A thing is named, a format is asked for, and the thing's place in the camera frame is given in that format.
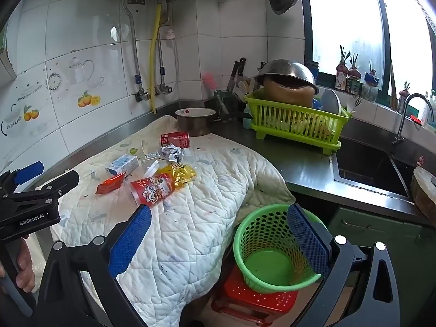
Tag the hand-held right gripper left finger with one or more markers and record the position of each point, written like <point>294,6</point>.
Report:
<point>131,242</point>

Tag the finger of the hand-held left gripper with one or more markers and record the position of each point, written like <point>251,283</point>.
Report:
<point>29,173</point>
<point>64,181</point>

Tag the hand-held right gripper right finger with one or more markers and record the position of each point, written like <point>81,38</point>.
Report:
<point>306,242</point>

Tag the green perforated plastic basket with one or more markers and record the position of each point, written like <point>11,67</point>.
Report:
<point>269,262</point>

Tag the red snack packet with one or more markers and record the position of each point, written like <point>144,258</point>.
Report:
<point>110,186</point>

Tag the red cartoon printed cup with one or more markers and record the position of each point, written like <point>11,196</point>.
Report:
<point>153,189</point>

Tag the small white blue carton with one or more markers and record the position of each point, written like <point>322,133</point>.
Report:
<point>122,165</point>

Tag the yellow snack bag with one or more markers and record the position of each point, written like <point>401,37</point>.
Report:
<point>182,174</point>

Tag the silver foil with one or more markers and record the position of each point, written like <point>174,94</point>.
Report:
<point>173,152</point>

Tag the red soda can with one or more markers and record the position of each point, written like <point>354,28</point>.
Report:
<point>175,139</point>

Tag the person's left hand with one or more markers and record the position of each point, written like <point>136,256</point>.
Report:
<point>25,262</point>

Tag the white plastic bag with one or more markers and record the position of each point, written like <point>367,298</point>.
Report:
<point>39,259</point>

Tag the white quilted blanket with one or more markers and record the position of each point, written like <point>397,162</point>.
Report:
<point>190,218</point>

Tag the red plastic stool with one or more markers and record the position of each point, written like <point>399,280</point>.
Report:
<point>252,296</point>

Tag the steel kitchen sink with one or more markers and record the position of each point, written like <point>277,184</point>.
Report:
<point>368,173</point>

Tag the green plastic dish rack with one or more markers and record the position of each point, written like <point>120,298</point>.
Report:
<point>293,115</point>

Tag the round wooden cutting board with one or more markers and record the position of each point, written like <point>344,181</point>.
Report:
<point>424,194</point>

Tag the steel pot with white lid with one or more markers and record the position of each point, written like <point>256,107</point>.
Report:
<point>196,124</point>

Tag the light blue cup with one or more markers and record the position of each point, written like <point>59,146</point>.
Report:
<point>247,120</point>

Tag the white plate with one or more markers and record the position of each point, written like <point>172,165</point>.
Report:
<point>330,102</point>

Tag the white spoon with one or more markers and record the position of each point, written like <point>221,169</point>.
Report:
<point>351,104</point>

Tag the steel water pipe with valve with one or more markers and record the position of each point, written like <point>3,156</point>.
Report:
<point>160,64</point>

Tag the brown clay pot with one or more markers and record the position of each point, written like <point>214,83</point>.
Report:
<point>289,92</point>

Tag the steel faucet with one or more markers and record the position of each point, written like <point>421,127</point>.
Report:
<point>403,115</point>

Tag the glass jar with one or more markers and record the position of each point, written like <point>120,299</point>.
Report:
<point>223,100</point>

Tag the white plastic spatula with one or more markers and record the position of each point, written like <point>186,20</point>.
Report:
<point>241,90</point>

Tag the sprouting plant in dark jar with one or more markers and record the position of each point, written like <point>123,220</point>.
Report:
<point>353,81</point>

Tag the steel colander bowl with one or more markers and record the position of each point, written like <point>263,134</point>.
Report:
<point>286,70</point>

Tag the small sprouting plant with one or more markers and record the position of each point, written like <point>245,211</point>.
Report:
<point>404,97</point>

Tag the pink bottle brush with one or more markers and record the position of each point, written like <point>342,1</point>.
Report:
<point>209,81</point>

